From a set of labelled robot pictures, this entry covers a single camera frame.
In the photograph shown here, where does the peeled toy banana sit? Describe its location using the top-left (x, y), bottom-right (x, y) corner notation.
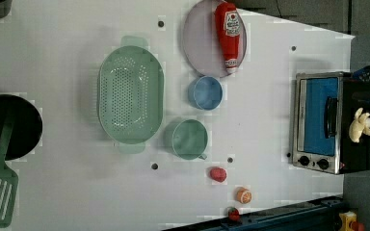
top-left (349, 108), bottom-right (370, 143)

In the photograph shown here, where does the black toaster oven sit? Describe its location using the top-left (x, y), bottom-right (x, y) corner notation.
top-left (292, 72), bottom-right (370, 174)

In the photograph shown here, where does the green mug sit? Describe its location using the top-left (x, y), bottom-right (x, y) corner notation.
top-left (171, 119), bottom-right (208, 161)

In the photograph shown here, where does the blue cup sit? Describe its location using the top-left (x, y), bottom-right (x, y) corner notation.
top-left (188, 76), bottom-right (223, 111)

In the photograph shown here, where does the green perforated colander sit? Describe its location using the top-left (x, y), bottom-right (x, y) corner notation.
top-left (97, 36), bottom-right (164, 154)

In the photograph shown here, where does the red toy strawberry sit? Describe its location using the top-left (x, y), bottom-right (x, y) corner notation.
top-left (209, 167), bottom-right (227, 183)

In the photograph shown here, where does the grey round plate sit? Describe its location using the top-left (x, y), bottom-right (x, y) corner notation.
top-left (182, 0), bottom-right (247, 77)

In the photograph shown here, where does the orange slice toy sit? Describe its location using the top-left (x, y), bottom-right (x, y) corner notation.
top-left (236, 188), bottom-right (252, 204)

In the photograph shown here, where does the red ketchup bottle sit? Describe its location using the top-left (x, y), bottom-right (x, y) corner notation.
top-left (214, 2), bottom-right (241, 74)

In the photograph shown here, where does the small red toy fruit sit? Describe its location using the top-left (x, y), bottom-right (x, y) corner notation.
top-left (227, 207), bottom-right (240, 221)

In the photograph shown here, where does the black round pan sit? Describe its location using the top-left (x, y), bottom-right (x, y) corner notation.
top-left (0, 94), bottom-right (43, 161)

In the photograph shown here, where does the yellow toy at edge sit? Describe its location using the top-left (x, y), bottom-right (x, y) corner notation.
top-left (339, 211), bottom-right (365, 231)

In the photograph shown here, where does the green slotted spatula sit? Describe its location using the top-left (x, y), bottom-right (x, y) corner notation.
top-left (0, 110), bottom-right (18, 228)

